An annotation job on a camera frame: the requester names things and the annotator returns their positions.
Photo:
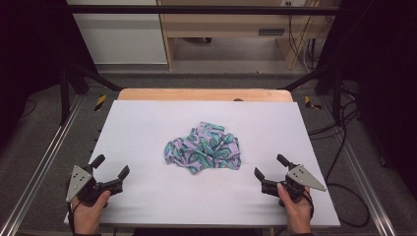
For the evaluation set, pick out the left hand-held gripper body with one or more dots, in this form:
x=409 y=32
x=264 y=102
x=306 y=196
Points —
x=86 y=188

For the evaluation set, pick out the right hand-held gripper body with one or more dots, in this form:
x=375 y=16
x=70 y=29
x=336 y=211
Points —
x=295 y=187

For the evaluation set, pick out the purple seahorse print garment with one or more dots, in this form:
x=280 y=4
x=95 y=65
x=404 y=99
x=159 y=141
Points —
x=203 y=149

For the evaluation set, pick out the person's left hand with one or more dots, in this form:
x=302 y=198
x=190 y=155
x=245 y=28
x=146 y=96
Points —
x=86 y=218

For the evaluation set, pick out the person's right hand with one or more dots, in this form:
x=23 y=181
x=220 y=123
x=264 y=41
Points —
x=299 y=216

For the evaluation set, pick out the yellow clamp right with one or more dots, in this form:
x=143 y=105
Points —
x=309 y=103

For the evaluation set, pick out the black curtain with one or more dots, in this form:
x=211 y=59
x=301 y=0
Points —
x=383 y=82
x=29 y=59

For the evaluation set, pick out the white cabinet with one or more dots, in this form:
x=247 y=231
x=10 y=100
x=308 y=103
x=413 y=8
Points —
x=121 y=36

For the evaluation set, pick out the light wooden desk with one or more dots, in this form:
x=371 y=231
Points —
x=226 y=26

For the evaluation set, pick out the aluminium floor rail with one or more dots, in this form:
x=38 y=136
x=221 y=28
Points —
x=39 y=170
x=364 y=183

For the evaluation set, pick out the black frame strut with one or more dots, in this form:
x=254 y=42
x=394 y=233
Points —
x=314 y=77
x=88 y=77

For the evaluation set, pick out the black horizontal frame bar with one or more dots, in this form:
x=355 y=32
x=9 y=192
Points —
x=196 y=9

